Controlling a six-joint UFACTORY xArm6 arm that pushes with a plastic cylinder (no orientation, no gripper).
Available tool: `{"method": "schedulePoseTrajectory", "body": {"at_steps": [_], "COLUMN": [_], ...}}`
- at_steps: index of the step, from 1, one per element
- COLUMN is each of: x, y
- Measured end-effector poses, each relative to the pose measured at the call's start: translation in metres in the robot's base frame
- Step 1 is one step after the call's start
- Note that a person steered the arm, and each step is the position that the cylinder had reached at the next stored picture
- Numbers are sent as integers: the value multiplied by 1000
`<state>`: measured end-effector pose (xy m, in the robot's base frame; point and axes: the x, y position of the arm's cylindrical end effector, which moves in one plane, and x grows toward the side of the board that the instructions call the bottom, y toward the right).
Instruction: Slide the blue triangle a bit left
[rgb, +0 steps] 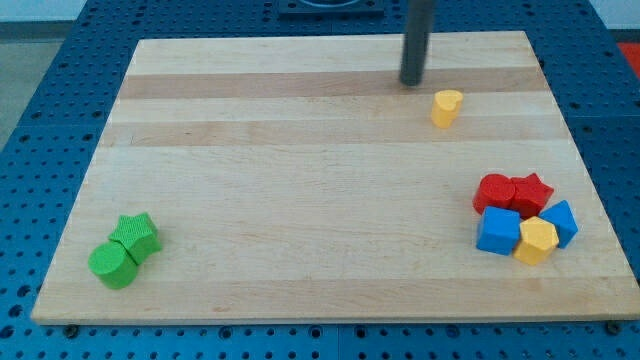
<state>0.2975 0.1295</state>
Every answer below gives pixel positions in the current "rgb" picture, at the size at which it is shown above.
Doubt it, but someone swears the yellow heart block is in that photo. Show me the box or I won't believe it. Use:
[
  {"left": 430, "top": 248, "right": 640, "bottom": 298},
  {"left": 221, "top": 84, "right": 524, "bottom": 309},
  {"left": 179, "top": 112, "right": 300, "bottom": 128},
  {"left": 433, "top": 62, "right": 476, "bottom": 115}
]
[{"left": 431, "top": 90, "right": 464, "bottom": 129}]

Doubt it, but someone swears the green cylinder block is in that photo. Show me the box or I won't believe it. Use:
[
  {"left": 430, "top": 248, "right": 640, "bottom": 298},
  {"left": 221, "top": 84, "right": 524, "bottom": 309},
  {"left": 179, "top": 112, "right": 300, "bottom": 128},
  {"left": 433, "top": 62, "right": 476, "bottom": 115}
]
[{"left": 88, "top": 241, "right": 138, "bottom": 290}]

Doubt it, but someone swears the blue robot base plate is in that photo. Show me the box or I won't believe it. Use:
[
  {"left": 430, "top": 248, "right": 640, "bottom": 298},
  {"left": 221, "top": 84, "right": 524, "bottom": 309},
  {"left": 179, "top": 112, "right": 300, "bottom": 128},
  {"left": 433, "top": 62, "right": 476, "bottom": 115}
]
[{"left": 274, "top": 0, "right": 385, "bottom": 18}]

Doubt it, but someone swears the yellow pentagon block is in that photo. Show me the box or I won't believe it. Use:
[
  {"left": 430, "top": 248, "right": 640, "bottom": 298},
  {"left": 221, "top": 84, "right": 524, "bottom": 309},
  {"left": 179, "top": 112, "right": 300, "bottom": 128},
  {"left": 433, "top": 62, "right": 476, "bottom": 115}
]
[{"left": 513, "top": 216, "right": 559, "bottom": 265}]

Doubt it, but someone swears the red cylinder block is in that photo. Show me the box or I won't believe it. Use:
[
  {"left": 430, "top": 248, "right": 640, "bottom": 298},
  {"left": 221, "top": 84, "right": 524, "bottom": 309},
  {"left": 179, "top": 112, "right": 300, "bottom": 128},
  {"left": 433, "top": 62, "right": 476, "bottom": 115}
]
[{"left": 472, "top": 173, "right": 516, "bottom": 214}]

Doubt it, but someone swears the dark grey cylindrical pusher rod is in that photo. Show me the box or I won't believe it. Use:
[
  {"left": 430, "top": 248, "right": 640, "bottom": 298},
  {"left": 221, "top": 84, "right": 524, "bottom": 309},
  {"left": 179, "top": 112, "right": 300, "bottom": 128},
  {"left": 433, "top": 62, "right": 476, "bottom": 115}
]
[{"left": 399, "top": 0, "right": 435, "bottom": 87}]

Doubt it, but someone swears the red star block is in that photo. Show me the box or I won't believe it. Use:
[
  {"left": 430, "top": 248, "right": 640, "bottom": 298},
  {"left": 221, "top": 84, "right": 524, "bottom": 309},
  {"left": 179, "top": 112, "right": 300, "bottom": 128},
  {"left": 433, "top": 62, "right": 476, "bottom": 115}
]
[{"left": 509, "top": 173, "right": 554, "bottom": 219}]

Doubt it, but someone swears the blue triangle block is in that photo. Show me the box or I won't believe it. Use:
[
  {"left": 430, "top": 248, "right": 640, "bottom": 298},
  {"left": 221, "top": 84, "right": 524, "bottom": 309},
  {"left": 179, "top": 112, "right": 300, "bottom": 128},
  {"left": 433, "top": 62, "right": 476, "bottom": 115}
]
[{"left": 539, "top": 200, "right": 579, "bottom": 249}]

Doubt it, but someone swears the light wooden board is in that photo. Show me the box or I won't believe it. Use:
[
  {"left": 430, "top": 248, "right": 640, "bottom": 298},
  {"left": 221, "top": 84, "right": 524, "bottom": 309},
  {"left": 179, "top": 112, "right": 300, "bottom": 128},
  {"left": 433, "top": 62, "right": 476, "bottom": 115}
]
[{"left": 31, "top": 31, "right": 639, "bottom": 325}]

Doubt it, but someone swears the blue cube block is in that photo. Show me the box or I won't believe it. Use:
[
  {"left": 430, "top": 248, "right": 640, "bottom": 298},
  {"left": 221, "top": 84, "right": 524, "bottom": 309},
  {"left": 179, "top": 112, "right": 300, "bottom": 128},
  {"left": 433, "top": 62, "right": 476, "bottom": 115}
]
[{"left": 476, "top": 206, "right": 520, "bottom": 256}]

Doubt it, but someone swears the green star block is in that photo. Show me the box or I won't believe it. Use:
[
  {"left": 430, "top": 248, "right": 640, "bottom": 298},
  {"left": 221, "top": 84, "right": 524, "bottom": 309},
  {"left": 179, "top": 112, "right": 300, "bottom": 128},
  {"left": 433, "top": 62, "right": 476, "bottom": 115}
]
[{"left": 108, "top": 212, "right": 162, "bottom": 265}]

